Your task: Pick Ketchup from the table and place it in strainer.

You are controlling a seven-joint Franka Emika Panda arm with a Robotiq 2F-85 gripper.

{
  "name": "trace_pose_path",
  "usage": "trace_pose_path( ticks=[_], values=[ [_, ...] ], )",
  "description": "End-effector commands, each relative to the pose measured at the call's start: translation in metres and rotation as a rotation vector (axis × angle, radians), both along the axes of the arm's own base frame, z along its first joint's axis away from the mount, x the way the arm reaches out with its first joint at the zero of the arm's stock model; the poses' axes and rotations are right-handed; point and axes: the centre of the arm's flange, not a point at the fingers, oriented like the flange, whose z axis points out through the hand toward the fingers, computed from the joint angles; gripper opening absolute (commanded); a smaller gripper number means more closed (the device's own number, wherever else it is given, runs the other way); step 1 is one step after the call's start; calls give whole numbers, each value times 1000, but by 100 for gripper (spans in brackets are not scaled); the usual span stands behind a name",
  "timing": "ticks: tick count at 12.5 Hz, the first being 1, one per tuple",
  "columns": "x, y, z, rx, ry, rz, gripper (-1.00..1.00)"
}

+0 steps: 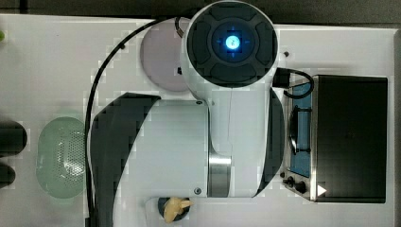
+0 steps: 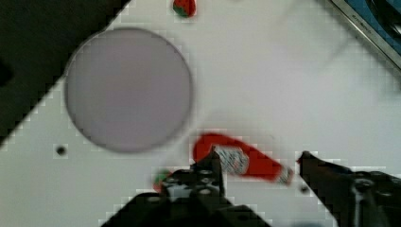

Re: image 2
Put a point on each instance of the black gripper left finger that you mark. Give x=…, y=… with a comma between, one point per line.
x=204, y=174

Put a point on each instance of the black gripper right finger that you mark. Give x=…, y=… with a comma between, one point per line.
x=353, y=198

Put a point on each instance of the red strawberry mid table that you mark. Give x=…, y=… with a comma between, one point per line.
x=159, y=177

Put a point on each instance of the grey round plate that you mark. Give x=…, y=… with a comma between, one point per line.
x=128, y=90

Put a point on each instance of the black toaster oven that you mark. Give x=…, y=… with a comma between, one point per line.
x=378, y=21

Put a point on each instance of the red strawberry near plate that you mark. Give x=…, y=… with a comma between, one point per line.
x=185, y=8

